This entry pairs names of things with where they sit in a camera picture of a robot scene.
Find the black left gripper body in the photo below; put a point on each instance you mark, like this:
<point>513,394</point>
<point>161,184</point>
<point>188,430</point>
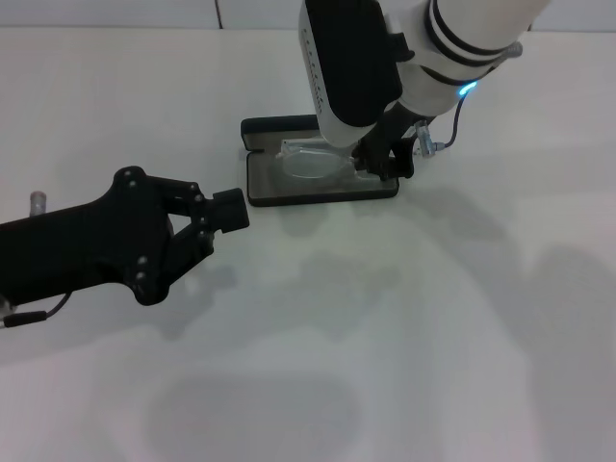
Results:
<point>82,245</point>

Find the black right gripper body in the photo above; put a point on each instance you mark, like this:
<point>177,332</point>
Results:
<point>385,127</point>

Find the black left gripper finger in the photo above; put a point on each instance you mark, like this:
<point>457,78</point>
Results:
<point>192,245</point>
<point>231,211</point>

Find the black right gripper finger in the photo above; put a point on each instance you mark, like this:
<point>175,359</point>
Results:
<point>403,161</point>
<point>373,166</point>

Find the black glasses case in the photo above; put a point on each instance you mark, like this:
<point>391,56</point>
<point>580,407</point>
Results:
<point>260,192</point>

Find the clear white glasses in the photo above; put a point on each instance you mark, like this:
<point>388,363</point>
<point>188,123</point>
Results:
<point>308,166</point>

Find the silver right wrist connector plug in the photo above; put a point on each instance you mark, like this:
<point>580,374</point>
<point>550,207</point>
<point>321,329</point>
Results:
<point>426,142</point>

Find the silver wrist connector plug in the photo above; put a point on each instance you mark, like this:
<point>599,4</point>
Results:
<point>38,202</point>
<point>426,142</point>

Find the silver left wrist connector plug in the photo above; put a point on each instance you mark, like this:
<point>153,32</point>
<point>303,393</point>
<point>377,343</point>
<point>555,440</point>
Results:
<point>38,202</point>

